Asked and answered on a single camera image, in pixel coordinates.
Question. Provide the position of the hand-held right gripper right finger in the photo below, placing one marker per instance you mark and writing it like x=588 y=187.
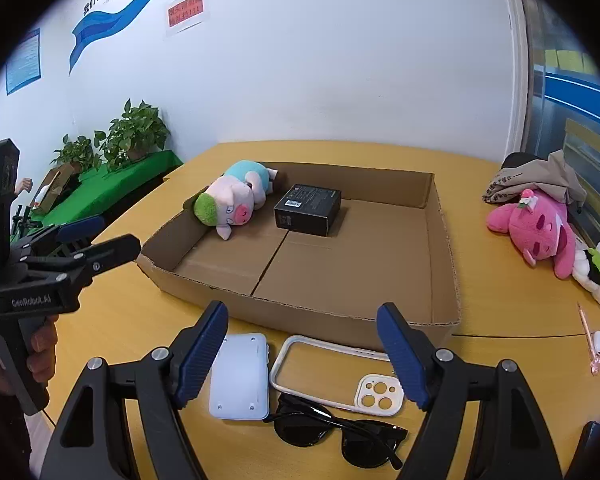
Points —
x=402 y=355

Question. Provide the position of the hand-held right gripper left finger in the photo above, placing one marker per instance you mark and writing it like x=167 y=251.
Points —
x=200 y=355

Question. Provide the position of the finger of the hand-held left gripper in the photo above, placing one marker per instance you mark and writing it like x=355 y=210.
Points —
x=115 y=252
x=80 y=227

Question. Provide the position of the light blue rectangular device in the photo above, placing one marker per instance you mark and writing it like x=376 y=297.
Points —
x=240 y=380

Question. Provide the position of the white phone bumper frame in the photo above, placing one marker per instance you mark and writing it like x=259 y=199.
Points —
x=280 y=360

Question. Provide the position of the black sunglasses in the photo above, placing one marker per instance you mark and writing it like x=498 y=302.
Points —
x=300 y=430

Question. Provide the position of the person's left hand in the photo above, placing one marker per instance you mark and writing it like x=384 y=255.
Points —
x=42 y=350

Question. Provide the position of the green covered table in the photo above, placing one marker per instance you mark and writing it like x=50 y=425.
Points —
x=110 y=195

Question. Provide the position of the small brown cardboard box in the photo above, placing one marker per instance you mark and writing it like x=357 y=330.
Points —
x=52 y=187

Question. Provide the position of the small potted plant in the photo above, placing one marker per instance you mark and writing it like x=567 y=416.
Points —
x=77 y=152

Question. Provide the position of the large potted plant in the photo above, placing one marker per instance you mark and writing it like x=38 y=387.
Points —
x=135 y=132

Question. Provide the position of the pig plush toy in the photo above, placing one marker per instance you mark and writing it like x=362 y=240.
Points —
x=230 y=200

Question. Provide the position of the black product box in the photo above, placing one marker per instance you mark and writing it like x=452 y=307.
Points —
x=307 y=210

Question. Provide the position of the pink plush toy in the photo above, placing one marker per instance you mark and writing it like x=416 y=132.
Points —
x=530 y=230

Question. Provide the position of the pink pen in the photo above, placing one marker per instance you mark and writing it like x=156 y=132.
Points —
x=587 y=335

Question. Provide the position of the beige printed cloth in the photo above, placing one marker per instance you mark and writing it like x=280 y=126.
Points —
x=545 y=175

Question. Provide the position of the glass door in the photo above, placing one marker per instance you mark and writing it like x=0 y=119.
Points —
x=570 y=85

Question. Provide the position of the red wall sign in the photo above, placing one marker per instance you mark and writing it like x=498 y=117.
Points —
x=186 y=12

